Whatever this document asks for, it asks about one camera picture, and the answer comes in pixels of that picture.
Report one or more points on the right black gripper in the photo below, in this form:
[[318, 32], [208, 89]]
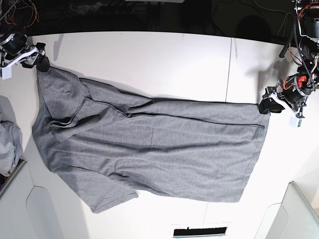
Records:
[[28, 56]]

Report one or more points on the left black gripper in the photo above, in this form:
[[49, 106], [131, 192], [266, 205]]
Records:
[[293, 100]]

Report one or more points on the dark grey t-shirt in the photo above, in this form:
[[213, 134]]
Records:
[[106, 144]]

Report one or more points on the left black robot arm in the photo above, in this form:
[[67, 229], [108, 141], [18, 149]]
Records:
[[303, 46]]

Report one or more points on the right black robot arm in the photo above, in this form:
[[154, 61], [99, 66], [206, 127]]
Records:
[[14, 49]]

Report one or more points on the light grey clothes pile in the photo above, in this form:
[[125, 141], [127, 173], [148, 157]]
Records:
[[10, 138]]

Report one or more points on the right white bin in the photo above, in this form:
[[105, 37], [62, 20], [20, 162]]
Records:
[[293, 218]]

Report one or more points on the white bin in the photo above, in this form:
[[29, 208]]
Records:
[[293, 218], [26, 211]]

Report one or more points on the left white bin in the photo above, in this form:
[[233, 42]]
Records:
[[26, 211]]

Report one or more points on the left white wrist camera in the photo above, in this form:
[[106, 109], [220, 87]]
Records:
[[295, 122]]

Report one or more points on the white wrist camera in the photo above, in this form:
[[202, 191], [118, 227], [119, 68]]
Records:
[[5, 73], [295, 122]]

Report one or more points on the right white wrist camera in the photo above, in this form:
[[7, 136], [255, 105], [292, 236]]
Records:
[[5, 73]]

